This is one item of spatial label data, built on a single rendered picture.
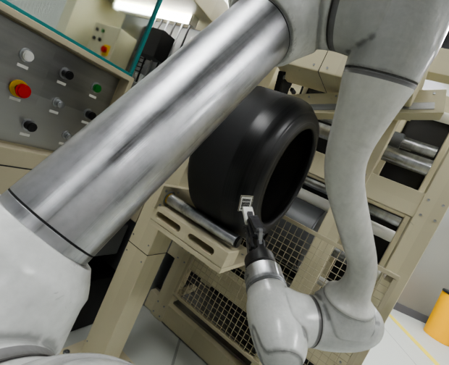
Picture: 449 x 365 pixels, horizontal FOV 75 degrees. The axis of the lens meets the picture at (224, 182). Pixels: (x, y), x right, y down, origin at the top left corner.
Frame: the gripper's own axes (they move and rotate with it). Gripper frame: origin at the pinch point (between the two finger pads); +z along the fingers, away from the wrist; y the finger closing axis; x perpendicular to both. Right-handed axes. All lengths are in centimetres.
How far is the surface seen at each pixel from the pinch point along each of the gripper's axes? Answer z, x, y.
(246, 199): 5.4, -0.2, -1.8
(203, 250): 5.9, -11.6, 20.9
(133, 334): 29, -43, 114
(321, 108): 62, 42, -15
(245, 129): 16.3, -2.1, -20.2
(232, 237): 6.0, -2.3, 14.5
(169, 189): 29.1, -24.8, 12.2
